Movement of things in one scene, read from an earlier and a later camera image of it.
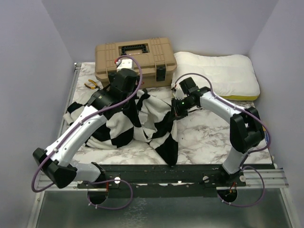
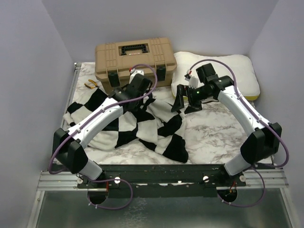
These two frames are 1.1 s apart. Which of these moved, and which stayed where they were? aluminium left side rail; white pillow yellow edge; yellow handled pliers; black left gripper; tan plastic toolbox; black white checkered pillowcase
Moved: black left gripper; black white checkered pillowcase
Stayed: aluminium left side rail; yellow handled pliers; tan plastic toolbox; white pillow yellow edge
